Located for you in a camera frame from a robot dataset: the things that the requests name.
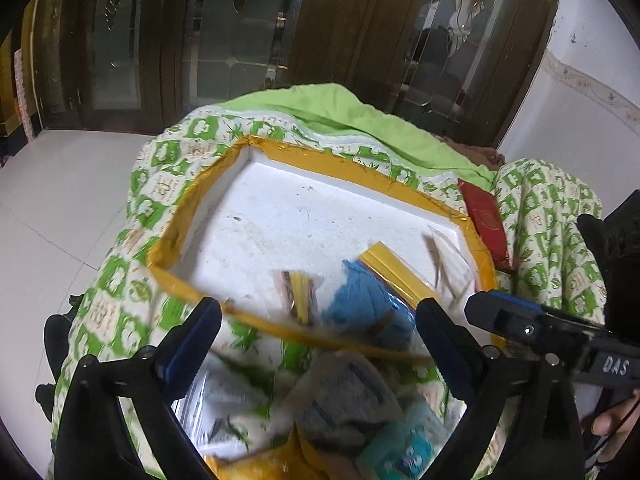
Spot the green white printed blanket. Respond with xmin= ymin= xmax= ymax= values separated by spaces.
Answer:
xmin=47 ymin=105 xmax=608 ymax=480

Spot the yellow cracker packet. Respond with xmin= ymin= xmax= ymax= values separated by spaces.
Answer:
xmin=207 ymin=437 xmax=326 ymax=480

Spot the patterned cardboard box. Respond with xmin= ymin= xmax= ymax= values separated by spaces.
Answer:
xmin=12 ymin=47 xmax=38 ymax=143

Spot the wooden glass door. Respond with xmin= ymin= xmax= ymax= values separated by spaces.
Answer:
xmin=45 ymin=0 xmax=301 ymax=136
xmin=290 ymin=0 xmax=566 ymax=146

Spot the person's right hand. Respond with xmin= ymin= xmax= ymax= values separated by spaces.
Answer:
xmin=591 ymin=399 xmax=640 ymax=437

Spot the bag of coloured sticks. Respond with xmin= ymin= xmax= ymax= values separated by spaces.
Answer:
xmin=272 ymin=270 xmax=326 ymax=326

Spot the yellow taped foam box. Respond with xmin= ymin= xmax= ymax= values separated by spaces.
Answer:
xmin=145 ymin=135 xmax=501 ymax=361

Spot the blue white desiccant packet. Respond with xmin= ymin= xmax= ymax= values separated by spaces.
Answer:
xmin=295 ymin=350 xmax=406 ymax=451

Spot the golden door frame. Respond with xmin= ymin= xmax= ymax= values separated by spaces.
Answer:
xmin=20 ymin=0 xmax=66 ymax=131

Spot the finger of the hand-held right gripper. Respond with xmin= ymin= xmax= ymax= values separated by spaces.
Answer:
xmin=464 ymin=291 xmax=592 ymax=362
xmin=492 ymin=294 xmax=608 ymax=336

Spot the teal tissue pack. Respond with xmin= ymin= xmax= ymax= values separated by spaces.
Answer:
xmin=355 ymin=400 xmax=451 ymax=480

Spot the brown cloth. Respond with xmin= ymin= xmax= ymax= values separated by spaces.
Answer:
xmin=440 ymin=137 xmax=506 ymax=171

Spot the black object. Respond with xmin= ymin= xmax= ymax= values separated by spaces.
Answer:
xmin=35 ymin=310 xmax=76 ymax=421

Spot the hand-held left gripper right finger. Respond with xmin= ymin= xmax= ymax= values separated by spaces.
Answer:
xmin=415 ymin=297 xmax=586 ymax=480

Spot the white printed sachet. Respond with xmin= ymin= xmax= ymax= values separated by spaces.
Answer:
xmin=170 ymin=357 xmax=281 ymax=456

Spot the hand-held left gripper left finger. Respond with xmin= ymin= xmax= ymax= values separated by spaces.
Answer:
xmin=52 ymin=296 xmax=223 ymax=480

